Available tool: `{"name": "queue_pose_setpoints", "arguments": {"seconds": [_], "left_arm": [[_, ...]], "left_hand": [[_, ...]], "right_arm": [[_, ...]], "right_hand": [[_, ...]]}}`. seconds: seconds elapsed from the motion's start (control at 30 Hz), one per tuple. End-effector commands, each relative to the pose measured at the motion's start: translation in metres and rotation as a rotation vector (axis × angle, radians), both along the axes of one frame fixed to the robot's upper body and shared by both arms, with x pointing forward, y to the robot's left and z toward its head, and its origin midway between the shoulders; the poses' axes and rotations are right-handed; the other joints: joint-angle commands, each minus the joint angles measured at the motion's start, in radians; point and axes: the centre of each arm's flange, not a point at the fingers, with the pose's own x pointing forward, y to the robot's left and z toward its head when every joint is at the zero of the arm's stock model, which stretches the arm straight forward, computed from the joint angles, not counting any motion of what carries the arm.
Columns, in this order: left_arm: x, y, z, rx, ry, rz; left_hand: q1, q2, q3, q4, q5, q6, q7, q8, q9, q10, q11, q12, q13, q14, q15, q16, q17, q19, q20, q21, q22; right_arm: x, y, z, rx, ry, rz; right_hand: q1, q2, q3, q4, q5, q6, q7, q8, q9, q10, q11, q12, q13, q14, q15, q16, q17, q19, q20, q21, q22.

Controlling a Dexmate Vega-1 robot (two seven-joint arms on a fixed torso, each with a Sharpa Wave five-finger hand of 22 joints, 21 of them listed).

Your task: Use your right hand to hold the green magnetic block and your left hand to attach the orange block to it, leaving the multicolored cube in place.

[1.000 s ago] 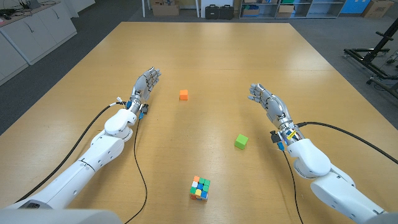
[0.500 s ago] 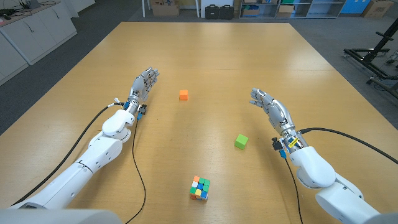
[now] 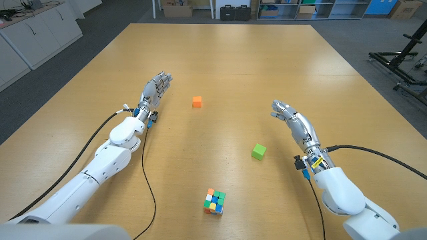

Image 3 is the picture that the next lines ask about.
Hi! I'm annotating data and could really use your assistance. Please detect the large cardboard box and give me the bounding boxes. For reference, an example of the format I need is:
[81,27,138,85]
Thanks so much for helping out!
[162,0,193,18]

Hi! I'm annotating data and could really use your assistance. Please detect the multicolored puzzle cube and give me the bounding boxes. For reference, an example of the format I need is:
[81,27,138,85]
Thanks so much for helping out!
[203,188,226,216]

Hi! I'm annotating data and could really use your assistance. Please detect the cardboard box with label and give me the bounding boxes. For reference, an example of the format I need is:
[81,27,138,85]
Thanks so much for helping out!
[388,0,424,20]

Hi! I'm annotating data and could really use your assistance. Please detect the grey metal shelf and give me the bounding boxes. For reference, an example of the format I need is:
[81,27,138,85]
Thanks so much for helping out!
[256,0,372,21]

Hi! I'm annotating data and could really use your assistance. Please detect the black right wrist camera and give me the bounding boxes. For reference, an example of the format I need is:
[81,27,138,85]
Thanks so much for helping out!
[293,155,308,171]

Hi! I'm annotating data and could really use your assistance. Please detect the small cardboard box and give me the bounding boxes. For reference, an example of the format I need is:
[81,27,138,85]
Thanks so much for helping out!
[298,5,317,20]

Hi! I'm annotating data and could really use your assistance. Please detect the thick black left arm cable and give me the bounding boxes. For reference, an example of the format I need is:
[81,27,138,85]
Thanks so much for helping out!
[7,108,136,221]

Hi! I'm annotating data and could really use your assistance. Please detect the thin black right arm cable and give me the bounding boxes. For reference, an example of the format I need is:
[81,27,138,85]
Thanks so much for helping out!
[302,169,327,240]

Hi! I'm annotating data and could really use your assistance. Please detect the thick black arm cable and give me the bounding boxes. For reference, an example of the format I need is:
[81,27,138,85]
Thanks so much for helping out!
[325,144,427,181]
[7,108,136,221]

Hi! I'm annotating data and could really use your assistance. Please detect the blue panel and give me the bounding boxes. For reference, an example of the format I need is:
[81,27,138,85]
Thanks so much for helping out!
[365,0,399,15]

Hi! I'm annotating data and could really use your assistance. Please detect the black metal stand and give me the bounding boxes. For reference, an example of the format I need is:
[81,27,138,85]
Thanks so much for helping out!
[368,19,427,107]

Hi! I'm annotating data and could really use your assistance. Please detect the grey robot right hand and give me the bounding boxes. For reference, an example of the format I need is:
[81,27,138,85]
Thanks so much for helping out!
[270,99,323,153]

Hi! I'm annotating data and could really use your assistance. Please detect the white table frame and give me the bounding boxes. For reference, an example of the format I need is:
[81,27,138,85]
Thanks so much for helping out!
[151,0,215,20]

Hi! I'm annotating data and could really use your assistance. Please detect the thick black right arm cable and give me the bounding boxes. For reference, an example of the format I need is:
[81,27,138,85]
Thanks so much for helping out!
[325,144,427,181]

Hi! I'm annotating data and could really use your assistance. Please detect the green magnetic block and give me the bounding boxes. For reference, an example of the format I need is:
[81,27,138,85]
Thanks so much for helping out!
[251,143,267,161]

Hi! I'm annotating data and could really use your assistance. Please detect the black hard case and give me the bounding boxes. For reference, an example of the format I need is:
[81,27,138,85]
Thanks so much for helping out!
[235,4,252,21]
[220,4,236,21]

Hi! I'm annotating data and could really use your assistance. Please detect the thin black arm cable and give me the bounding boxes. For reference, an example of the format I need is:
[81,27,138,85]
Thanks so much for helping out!
[132,125,157,240]
[302,169,327,240]

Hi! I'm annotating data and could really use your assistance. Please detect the white low cabinet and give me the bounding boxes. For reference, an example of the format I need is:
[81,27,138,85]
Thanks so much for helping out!
[0,0,83,93]

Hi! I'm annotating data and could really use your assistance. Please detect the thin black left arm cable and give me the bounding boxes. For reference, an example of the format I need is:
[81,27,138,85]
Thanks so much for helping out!
[132,125,157,240]

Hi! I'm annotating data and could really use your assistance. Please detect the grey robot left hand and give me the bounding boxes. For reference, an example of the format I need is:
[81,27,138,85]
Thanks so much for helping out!
[138,71,173,111]

